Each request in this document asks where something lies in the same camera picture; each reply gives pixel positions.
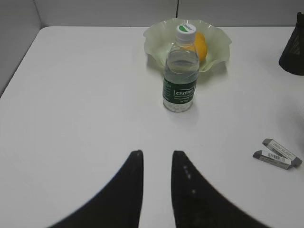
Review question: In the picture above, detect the black mesh pen holder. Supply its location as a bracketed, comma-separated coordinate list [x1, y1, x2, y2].
[279, 12, 304, 76]

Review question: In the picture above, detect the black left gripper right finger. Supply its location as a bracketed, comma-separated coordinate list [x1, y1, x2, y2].
[171, 151, 265, 228]

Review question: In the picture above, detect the grey eraser with text sleeve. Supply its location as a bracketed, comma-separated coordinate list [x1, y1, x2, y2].
[262, 138, 303, 167]

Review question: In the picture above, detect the clear water bottle green label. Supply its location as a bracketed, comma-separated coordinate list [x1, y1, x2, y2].
[162, 23, 200, 112]

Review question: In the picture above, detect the grey eraser with barcode sleeve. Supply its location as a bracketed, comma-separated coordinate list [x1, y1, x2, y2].
[253, 150, 292, 170]

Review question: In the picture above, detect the yellow mango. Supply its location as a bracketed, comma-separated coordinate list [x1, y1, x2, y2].
[194, 32, 208, 63]

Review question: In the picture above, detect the pale green wavy glass plate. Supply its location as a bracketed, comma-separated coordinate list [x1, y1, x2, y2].
[143, 18, 232, 73]

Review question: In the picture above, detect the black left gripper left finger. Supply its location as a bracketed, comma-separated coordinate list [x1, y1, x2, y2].
[52, 150, 143, 228]

